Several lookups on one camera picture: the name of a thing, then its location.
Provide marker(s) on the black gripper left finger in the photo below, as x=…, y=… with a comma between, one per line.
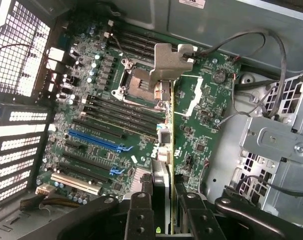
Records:
x=139, y=220

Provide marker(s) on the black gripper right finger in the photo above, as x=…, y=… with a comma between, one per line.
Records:
x=201, y=220

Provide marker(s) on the silver chipset heat sink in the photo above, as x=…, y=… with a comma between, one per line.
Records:
x=141, y=178

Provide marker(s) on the black expansion slot blue latch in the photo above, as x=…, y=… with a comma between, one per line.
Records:
x=84, y=173

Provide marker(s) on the white expansion slot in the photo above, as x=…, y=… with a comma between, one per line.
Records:
x=74, y=183

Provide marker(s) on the black RAM slot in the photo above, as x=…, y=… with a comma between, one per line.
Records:
x=124, y=113
x=126, y=107
x=121, y=120
x=116, y=126

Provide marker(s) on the white power connector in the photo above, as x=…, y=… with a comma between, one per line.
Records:
x=45, y=190

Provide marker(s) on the perforated metal drive cage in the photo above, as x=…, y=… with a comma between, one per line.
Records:
x=279, y=140

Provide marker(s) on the green motherboard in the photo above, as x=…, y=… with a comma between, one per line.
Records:
x=204, y=100

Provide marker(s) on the CPU socket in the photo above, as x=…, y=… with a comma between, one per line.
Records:
x=139, y=91

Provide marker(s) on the perforated slot cover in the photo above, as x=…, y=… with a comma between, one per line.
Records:
x=11, y=182
x=16, y=157
x=19, y=143
x=14, y=170

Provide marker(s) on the coin cell battery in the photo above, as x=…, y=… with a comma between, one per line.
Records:
x=220, y=76

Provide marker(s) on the open PC case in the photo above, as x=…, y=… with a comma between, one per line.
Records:
x=216, y=20

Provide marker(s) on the perforated case fan grille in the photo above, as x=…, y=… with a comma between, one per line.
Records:
x=16, y=50

